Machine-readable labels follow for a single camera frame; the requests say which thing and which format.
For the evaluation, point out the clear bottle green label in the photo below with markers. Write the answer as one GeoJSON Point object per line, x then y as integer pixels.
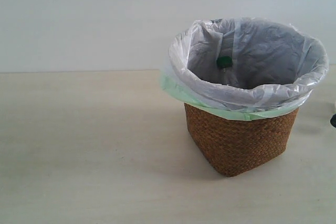
{"type": "Point", "coordinates": [225, 65]}

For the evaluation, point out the woven brown wicker bin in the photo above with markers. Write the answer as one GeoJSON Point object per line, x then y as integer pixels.
{"type": "Point", "coordinates": [234, 147]}

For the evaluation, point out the translucent white bin liner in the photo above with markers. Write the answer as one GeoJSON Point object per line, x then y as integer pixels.
{"type": "Point", "coordinates": [276, 65]}

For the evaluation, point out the black object at right edge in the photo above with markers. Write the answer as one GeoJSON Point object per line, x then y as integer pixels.
{"type": "Point", "coordinates": [333, 120]}

